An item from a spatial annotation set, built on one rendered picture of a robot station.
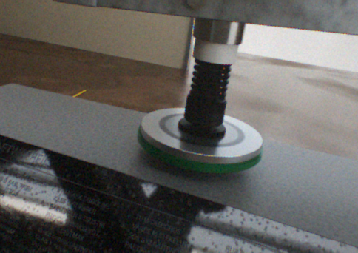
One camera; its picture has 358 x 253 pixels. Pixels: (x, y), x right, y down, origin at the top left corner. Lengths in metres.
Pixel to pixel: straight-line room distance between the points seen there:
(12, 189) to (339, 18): 0.55
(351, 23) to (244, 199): 0.29
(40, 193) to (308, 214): 0.40
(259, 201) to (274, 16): 0.26
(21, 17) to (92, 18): 1.44
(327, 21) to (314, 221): 0.28
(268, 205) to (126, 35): 5.47
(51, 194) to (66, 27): 5.93
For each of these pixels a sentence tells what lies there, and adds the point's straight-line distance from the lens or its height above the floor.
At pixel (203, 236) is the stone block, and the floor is 0.79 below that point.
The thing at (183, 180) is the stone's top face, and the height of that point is 0.82.
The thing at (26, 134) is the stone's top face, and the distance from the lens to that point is 0.65.
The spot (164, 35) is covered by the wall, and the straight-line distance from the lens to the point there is 5.62.
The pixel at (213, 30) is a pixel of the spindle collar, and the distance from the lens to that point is 0.50.
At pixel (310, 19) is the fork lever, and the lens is 0.51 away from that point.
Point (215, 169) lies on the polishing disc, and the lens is 0.49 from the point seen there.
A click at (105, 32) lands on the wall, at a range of 6.04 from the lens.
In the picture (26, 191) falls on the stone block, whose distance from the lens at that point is 0.58.
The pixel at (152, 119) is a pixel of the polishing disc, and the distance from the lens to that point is 0.58.
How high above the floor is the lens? 1.08
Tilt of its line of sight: 21 degrees down
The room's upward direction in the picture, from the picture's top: 9 degrees clockwise
